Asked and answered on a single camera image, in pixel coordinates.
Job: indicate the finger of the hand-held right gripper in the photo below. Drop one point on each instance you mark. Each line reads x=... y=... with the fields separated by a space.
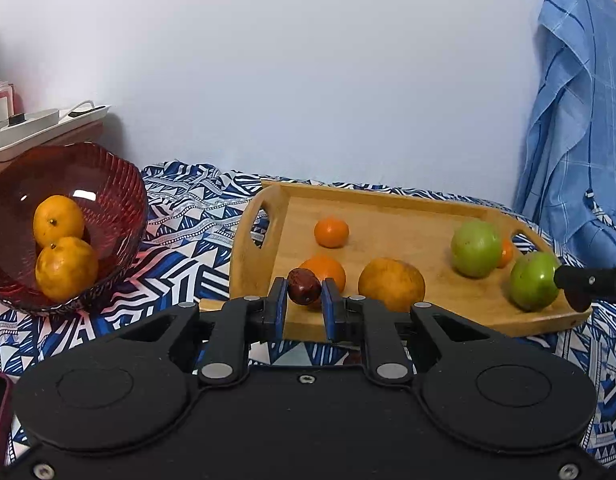
x=598 y=282

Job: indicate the glass jar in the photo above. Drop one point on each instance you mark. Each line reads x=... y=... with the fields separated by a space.
x=0 y=105

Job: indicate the red glass bowl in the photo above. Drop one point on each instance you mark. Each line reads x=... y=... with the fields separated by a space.
x=112 y=200

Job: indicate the blue checked cloth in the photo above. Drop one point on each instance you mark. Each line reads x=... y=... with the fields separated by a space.
x=583 y=110

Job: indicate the blue white patterned tablecloth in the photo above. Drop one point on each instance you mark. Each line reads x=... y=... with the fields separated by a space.
x=187 y=220

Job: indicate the white power strip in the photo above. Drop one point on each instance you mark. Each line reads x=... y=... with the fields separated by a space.
x=42 y=125

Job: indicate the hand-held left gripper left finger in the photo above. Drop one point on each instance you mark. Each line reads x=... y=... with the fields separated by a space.
x=280 y=307

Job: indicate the large tangerine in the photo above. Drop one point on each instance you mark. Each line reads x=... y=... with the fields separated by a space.
x=331 y=232

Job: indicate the bright orange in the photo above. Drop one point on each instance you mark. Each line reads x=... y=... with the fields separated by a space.
x=330 y=269

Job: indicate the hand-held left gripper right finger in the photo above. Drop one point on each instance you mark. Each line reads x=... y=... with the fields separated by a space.
x=329 y=312

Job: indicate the dull brownish orange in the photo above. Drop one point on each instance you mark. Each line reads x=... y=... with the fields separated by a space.
x=392 y=285

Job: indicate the yellow orange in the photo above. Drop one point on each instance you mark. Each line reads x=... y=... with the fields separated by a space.
x=66 y=269
x=57 y=220

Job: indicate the green round fruit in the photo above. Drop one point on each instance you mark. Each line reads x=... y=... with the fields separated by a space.
x=533 y=281
x=476 y=248

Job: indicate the small tangerine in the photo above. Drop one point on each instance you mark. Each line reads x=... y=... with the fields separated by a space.
x=507 y=254

